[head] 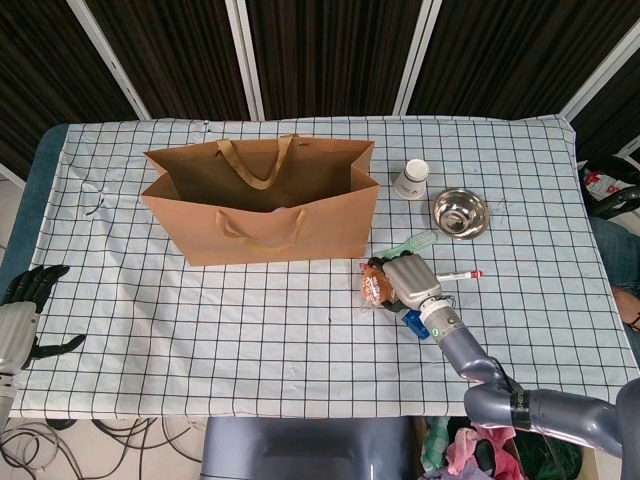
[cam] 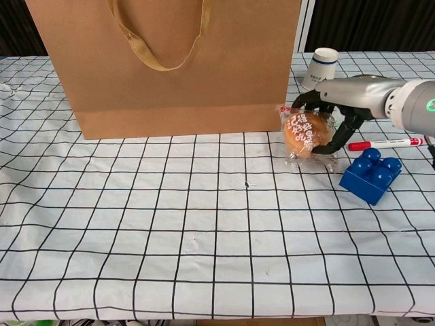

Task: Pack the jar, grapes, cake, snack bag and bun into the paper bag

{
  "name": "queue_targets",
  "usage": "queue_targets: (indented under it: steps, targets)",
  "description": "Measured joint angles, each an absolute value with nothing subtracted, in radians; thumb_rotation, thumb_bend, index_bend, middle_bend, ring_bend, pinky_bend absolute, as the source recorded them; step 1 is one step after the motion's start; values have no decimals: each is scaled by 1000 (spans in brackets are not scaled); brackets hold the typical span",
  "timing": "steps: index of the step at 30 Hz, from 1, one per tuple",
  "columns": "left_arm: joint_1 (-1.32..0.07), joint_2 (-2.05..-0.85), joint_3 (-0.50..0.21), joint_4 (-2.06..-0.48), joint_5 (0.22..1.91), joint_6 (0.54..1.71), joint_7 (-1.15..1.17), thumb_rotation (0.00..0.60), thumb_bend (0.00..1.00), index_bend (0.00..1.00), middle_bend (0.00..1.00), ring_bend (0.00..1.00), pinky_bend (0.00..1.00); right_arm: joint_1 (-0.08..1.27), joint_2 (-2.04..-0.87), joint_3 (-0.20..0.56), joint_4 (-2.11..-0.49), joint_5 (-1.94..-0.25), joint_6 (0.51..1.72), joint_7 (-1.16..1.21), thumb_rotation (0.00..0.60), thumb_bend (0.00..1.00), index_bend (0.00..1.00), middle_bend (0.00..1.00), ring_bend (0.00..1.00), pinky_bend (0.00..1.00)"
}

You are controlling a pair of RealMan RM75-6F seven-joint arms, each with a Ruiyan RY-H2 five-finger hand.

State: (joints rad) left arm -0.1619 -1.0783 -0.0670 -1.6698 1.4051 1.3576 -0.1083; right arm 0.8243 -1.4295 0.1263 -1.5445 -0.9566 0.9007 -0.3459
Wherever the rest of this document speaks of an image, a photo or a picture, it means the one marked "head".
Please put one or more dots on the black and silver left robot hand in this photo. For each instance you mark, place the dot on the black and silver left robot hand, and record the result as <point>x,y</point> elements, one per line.
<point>15,335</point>

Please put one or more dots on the white black-checked tablecloth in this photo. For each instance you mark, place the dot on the white black-checked tablecloth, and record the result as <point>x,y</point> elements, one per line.
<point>200,350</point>

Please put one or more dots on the blue toy building block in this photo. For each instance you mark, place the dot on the blue toy building block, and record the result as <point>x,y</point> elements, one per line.
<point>415,324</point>

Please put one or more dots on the black bag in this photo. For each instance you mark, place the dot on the black bag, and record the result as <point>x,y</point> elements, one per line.
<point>617,167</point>

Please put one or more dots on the red and white package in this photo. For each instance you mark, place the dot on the red and white package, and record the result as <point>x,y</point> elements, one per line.
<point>600,184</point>

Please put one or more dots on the pile of colourful clothes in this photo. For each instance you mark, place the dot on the pile of colourful clothes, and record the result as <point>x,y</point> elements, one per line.
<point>470,450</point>

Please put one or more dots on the white paper cup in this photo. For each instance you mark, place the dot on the white paper cup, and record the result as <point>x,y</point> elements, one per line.
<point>411,182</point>

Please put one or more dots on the blue table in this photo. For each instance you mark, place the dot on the blue table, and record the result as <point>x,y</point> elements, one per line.
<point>35,200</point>

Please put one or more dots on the dark partition screen white frames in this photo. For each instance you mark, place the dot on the dark partition screen white frames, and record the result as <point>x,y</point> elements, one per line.
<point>325,50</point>

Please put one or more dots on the stainless steel bowl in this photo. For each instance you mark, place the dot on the stainless steel bowl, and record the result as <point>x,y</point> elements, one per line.
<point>461,214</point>

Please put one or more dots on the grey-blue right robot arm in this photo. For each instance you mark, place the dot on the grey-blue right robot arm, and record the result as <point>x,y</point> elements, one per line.
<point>465,355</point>

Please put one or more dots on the red and white marker pen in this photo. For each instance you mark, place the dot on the red and white marker pen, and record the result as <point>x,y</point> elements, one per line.
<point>460,275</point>

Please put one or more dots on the person's leg in jeans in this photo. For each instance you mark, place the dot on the person's leg in jeans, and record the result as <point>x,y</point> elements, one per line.
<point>620,255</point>

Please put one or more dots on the brown paper shopping bag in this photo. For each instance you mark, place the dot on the brown paper shopping bag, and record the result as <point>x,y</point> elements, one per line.
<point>325,225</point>

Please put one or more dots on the packaged pastry snack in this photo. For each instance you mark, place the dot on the packaged pastry snack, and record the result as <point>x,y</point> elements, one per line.
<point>374,287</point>

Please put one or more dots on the grey-blue robot torso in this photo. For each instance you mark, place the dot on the grey-blue robot torso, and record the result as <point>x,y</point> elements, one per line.
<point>305,450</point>

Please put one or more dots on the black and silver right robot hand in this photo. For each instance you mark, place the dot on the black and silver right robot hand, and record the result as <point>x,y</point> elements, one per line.
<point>412,280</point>

